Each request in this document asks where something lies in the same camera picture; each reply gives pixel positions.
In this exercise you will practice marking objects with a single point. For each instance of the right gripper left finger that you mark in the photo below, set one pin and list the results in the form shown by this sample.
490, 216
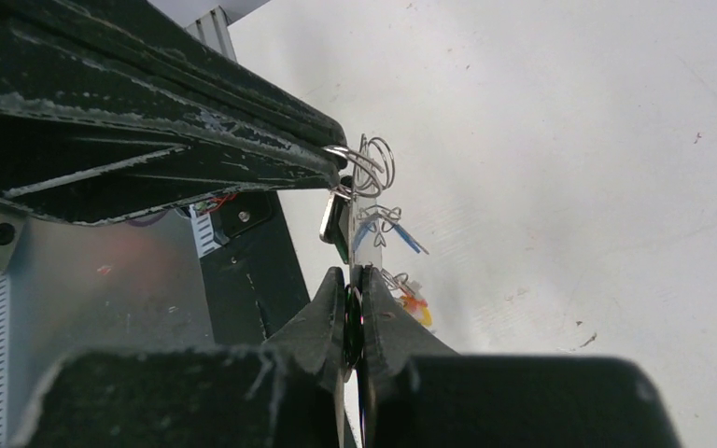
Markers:
285, 392

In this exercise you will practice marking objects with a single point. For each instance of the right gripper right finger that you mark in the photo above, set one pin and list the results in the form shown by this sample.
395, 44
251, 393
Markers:
416, 391

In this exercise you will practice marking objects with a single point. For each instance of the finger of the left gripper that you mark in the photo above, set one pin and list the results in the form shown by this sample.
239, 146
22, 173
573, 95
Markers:
68, 165
127, 57

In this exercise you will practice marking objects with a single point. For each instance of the metal keyring plate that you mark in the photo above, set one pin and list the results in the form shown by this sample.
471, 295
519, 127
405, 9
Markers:
361, 247

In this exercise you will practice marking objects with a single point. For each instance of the yellow tag on plate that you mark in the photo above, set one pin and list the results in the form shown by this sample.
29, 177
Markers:
417, 308

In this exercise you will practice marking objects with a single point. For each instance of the black tag key on plate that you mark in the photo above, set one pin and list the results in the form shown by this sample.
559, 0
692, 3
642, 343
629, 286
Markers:
333, 229

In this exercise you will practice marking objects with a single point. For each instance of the aluminium front rail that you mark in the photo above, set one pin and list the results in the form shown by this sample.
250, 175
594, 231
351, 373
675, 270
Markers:
212, 30

